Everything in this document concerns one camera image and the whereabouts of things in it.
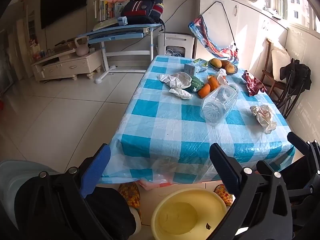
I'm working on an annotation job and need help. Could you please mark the black wall television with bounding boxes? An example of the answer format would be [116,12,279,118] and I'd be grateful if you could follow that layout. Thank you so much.
[40,0,88,30]

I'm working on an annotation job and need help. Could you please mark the small white tissue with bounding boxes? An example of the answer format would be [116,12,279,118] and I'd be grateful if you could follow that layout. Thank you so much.
[169,88,193,100]

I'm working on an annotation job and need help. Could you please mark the row of books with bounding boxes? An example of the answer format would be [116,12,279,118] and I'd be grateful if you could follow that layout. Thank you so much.
[93,0,125,22]

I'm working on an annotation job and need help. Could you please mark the pink plastic bag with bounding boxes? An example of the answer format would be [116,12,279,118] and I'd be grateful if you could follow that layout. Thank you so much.
[140,177,170,189]

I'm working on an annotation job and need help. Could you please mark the yellow plastic basin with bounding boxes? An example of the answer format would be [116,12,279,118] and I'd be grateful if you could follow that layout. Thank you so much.
[151,187,228,240]

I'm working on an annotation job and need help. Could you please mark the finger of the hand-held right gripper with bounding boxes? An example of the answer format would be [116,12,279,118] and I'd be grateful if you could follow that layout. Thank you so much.
[287,132,320,173]
[256,160,277,178]

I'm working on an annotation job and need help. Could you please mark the cream television cabinet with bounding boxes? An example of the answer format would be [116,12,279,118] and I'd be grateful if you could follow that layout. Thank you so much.
[31,49,103,82]

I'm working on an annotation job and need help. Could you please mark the large orange peel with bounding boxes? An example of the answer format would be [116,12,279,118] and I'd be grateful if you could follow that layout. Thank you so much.
[198,83,211,98]

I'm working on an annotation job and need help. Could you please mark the red snack bag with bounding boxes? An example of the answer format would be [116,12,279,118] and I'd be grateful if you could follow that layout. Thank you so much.
[242,70,267,97]

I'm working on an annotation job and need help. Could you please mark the light blue plastic stool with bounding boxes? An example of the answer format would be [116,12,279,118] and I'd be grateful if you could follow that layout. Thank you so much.
[0,159,60,230]

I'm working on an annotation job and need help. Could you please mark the dark blue backpack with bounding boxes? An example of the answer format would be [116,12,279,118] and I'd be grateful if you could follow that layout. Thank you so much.
[121,0,165,25]

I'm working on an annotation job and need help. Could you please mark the dark fruit bowl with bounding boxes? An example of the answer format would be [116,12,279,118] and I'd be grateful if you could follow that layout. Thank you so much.
[208,61,238,75]

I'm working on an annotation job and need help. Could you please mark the blue study desk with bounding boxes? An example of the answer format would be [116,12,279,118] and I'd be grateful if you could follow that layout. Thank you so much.
[77,23,163,84]

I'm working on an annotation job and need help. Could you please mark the black folding chair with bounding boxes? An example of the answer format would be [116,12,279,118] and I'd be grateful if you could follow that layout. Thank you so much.
[276,58,312,119]

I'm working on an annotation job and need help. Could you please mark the person's black pants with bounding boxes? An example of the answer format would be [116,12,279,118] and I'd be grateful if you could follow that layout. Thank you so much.
[85,187,137,240]

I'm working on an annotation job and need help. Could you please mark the curled orange peel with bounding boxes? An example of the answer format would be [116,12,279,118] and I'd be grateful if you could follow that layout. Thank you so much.
[207,75,220,92]

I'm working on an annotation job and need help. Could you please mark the brown tray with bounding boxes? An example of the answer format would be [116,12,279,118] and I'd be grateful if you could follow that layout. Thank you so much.
[54,39,75,50]

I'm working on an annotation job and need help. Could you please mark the beige paper wrapper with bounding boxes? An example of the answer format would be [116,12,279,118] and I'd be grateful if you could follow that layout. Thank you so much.
[250,104,277,134]

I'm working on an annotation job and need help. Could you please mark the clear plastic bottle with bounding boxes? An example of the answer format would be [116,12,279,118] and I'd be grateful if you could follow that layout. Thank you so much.
[201,83,240,127]

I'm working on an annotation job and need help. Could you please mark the white tissue with peel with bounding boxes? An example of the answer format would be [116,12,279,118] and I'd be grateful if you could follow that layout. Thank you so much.
[217,68,228,85]

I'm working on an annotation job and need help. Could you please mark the patterned slipper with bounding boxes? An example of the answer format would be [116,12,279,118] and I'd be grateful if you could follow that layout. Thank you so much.
[212,184,234,207]
[117,182,142,222]

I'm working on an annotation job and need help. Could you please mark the wooden chair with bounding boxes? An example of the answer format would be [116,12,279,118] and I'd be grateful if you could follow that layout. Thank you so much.
[261,37,288,98]

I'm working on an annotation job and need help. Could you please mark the white and green milk carton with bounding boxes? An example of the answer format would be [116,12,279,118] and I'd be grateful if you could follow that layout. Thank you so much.
[184,58,208,76]

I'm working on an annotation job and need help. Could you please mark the white plastic bag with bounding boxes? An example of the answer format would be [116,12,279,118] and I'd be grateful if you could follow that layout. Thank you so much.
[157,72,193,89]

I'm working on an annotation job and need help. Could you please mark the colourful hanging bag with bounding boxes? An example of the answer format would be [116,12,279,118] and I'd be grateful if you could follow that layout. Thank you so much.
[188,15,240,64]

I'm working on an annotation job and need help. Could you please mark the window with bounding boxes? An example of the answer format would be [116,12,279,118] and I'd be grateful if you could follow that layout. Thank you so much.
[262,0,320,30]

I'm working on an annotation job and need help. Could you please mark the white air purifier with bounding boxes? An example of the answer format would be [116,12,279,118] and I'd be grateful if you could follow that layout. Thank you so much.
[157,32,195,59]

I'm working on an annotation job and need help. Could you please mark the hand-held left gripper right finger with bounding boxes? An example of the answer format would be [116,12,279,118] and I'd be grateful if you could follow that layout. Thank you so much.
[209,142,293,240]

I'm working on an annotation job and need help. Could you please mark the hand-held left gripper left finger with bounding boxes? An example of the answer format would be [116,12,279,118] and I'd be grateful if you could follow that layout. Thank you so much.
[14,144,113,240]

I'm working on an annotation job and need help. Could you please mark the white cushion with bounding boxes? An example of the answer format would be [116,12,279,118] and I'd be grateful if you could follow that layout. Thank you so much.
[271,42,292,82]

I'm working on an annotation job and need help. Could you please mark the green snack packet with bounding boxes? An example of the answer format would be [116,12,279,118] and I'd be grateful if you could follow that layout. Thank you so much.
[188,75,204,93]

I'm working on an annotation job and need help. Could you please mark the pink kettlebell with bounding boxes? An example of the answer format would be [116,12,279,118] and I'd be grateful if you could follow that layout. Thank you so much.
[74,36,90,57]

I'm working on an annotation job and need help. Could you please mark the blue checked tablecloth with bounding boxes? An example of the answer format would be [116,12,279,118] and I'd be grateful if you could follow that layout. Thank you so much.
[99,55,295,184]

